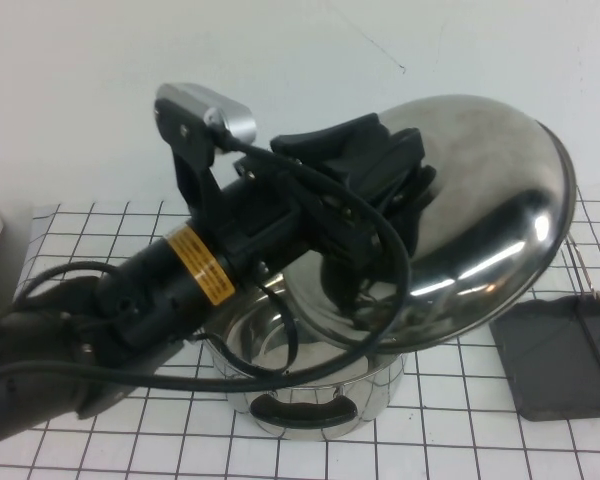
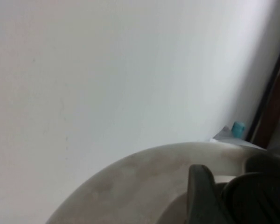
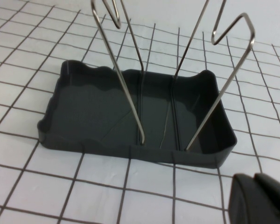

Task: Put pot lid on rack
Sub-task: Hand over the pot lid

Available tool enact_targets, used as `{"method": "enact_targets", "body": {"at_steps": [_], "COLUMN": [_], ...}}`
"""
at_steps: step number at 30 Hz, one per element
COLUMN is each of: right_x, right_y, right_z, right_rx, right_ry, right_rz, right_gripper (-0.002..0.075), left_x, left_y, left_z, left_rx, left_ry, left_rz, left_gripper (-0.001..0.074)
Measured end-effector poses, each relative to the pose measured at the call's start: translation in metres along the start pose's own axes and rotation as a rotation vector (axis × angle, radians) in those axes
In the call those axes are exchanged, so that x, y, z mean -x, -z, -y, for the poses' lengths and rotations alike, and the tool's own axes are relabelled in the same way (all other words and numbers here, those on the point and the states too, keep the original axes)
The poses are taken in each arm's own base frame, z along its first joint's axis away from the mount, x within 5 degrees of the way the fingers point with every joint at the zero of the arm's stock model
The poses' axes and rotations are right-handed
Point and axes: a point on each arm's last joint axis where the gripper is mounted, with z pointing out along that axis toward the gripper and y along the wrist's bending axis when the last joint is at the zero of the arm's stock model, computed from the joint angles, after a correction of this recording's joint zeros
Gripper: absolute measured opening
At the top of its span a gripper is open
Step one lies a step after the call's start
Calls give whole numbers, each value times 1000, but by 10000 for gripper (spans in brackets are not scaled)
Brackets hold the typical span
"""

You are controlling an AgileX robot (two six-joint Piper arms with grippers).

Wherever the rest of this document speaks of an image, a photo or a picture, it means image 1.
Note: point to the black plastic drip tray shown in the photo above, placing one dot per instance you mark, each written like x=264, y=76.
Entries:
x=545, y=360

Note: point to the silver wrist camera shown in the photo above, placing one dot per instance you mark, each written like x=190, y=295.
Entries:
x=230, y=107

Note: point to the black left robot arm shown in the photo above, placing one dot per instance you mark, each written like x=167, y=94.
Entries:
x=145, y=290

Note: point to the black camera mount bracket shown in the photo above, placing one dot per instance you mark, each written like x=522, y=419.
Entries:
x=190, y=165

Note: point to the white black grid tablecloth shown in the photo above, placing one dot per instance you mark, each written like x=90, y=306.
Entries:
x=130, y=440

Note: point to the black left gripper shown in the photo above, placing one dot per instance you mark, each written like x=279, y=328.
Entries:
x=270, y=220

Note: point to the stainless steel lid black knob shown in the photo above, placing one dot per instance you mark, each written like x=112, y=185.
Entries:
x=490, y=200

